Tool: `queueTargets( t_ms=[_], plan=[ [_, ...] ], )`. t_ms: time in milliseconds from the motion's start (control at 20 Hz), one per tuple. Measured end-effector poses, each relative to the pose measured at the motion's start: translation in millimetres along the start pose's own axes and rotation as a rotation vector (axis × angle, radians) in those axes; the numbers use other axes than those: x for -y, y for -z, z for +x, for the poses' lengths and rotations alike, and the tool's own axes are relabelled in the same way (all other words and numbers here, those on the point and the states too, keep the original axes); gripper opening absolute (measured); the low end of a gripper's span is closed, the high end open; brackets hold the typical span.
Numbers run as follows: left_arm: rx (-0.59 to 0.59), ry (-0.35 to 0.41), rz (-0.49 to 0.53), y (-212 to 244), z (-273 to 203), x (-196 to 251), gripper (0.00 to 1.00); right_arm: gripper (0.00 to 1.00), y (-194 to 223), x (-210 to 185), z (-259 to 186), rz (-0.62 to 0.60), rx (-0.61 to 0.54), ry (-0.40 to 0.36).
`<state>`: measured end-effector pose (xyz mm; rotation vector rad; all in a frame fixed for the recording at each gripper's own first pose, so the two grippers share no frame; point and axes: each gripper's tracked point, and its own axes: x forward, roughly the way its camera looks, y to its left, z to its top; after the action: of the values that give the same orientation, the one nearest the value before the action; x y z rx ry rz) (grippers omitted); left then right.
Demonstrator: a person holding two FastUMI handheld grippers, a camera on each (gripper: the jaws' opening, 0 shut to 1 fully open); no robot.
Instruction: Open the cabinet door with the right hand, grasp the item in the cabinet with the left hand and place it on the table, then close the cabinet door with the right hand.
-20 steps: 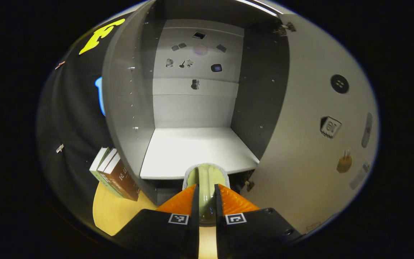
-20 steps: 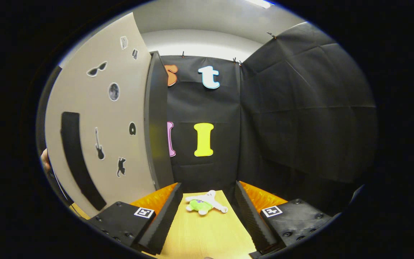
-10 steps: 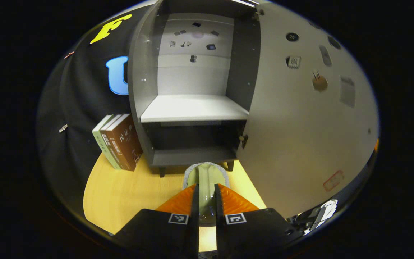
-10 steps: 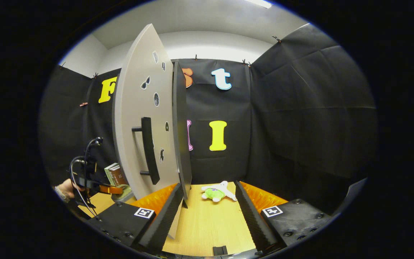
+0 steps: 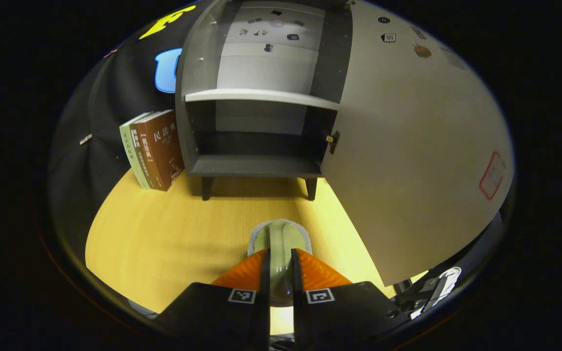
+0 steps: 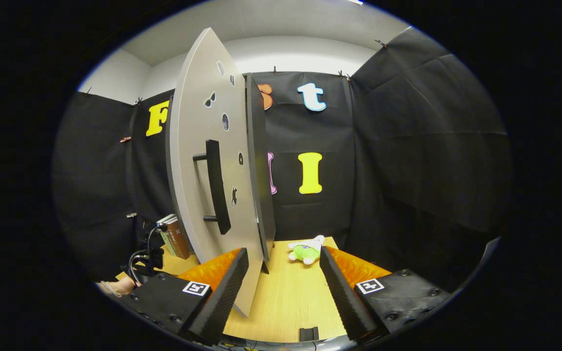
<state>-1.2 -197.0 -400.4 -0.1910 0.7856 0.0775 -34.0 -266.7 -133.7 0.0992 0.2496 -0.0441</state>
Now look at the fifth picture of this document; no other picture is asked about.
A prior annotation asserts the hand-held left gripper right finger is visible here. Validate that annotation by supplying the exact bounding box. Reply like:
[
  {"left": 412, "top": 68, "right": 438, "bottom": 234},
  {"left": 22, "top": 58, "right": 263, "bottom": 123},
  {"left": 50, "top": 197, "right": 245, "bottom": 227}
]
[{"left": 290, "top": 248, "right": 404, "bottom": 351}]

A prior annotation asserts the dark grey cabinet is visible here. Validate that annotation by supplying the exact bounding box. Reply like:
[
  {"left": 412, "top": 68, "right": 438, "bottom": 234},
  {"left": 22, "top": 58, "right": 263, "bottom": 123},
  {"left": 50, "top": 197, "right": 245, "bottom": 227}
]
[{"left": 175, "top": 0, "right": 355, "bottom": 201}]

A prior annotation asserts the thick brown book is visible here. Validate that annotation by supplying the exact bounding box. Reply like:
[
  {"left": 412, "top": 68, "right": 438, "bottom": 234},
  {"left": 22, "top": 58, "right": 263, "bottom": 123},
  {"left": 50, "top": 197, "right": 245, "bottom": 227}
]
[{"left": 137, "top": 110, "right": 185, "bottom": 192}]

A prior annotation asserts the green book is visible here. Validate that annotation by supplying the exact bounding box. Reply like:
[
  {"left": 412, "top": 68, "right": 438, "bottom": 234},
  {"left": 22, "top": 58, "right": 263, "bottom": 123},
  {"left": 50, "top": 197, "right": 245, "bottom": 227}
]
[{"left": 119, "top": 112, "right": 152, "bottom": 190}]

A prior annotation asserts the thin brown book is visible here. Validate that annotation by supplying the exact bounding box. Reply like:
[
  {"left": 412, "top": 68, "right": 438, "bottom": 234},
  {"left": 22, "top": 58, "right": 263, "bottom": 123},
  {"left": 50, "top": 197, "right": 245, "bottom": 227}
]
[{"left": 129, "top": 111, "right": 164, "bottom": 191}]

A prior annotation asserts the white cabinet shelf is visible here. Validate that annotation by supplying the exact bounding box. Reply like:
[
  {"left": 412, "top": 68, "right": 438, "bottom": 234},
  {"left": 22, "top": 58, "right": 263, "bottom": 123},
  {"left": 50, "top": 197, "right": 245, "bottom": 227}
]
[{"left": 185, "top": 89, "right": 340, "bottom": 111}]

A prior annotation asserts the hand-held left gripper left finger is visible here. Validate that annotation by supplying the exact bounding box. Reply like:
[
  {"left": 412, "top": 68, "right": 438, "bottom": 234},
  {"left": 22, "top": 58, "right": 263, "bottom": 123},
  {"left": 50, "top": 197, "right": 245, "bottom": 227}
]
[{"left": 157, "top": 249, "right": 272, "bottom": 351}]

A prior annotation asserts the black backdrop cloth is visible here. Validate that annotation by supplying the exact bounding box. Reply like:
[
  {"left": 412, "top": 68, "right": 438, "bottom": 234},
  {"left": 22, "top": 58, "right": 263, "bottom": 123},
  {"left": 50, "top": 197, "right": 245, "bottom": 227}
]
[{"left": 49, "top": 2, "right": 199, "bottom": 259}]

